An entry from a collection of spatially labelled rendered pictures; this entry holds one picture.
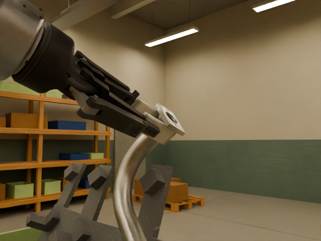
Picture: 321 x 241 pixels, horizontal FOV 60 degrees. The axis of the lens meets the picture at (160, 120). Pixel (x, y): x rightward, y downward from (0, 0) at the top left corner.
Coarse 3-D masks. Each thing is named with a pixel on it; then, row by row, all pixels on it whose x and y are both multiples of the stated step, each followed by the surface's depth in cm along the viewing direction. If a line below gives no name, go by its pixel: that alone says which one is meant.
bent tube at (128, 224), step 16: (160, 112) 43; (176, 128) 42; (144, 144) 44; (128, 160) 45; (128, 176) 45; (128, 192) 44; (128, 208) 42; (128, 224) 39; (128, 240) 38; (144, 240) 38
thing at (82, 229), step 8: (80, 224) 55; (56, 232) 52; (64, 232) 54; (72, 232) 55; (80, 232) 54; (88, 232) 54; (56, 240) 51; (64, 240) 52; (72, 240) 54; (80, 240) 54
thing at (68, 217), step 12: (72, 168) 71; (84, 168) 73; (72, 180) 72; (72, 192) 70; (60, 204) 70; (60, 216) 67; (72, 216) 64; (60, 228) 64; (72, 228) 61; (48, 240) 65
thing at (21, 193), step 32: (0, 96) 442; (32, 96) 477; (64, 96) 544; (0, 128) 442; (32, 128) 486; (64, 128) 528; (96, 128) 627; (64, 160) 532; (96, 160) 570; (0, 192) 443; (32, 192) 478
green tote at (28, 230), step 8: (8, 232) 71; (16, 232) 73; (24, 232) 74; (32, 232) 75; (40, 232) 77; (0, 240) 70; (8, 240) 71; (16, 240) 72; (24, 240) 74; (32, 240) 75
